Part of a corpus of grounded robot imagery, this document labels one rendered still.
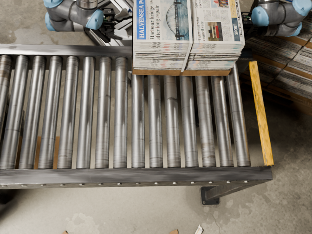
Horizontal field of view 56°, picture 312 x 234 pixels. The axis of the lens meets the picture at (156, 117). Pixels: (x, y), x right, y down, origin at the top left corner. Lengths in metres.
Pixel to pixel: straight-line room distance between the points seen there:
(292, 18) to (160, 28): 0.56
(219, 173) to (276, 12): 0.65
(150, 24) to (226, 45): 0.26
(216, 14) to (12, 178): 0.89
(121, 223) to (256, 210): 0.81
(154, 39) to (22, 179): 0.64
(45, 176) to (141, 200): 0.87
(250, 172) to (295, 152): 1.06
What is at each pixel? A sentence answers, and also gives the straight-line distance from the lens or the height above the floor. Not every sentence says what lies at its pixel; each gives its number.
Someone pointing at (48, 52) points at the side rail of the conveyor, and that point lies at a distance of 1.27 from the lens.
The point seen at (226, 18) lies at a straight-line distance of 1.08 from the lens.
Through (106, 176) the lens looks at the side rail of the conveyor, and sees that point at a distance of 1.05.
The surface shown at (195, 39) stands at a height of 1.03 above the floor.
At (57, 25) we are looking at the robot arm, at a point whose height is 0.85.
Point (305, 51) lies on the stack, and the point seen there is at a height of 0.58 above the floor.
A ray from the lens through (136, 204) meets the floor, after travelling 1.83.
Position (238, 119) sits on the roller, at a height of 0.80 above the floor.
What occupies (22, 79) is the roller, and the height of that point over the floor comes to 0.80.
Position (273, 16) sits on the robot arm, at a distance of 1.27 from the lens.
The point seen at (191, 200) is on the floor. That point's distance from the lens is 1.87.
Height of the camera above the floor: 1.83
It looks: 69 degrees down
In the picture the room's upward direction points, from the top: 12 degrees clockwise
